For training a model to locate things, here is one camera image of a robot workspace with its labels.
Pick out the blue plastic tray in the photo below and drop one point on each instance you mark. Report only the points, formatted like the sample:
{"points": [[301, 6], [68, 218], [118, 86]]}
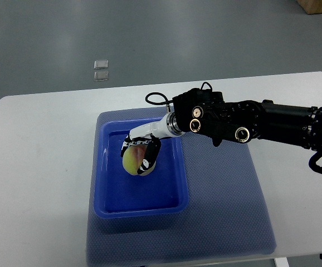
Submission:
{"points": [[118, 194]]}

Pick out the white table leg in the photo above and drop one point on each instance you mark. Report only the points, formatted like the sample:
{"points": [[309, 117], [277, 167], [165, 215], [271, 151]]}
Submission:
{"points": [[281, 262]]}

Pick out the green red peach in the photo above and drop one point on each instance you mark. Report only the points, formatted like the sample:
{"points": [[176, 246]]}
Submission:
{"points": [[133, 158]]}

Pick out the lower metal floor plate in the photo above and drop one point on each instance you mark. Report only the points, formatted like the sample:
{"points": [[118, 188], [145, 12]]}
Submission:
{"points": [[101, 76]]}

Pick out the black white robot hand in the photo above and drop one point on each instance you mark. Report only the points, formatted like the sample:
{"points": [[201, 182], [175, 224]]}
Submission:
{"points": [[151, 134]]}

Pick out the upper metal floor plate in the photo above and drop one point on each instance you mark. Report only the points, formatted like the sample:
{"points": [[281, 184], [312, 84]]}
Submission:
{"points": [[101, 64]]}

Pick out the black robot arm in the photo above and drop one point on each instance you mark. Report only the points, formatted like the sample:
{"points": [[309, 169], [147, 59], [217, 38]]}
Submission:
{"points": [[204, 112]]}

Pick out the metal floor plate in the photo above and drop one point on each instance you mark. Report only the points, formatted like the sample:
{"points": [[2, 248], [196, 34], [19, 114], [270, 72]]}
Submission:
{"points": [[101, 64], [101, 76]]}

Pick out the wooden box corner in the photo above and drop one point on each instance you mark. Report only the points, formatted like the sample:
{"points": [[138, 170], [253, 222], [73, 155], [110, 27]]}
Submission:
{"points": [[311, 6]]}

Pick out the blue grey textured mat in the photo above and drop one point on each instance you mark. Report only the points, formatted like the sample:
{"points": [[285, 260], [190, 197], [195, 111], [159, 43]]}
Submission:
{"points": [[226, 216]]}

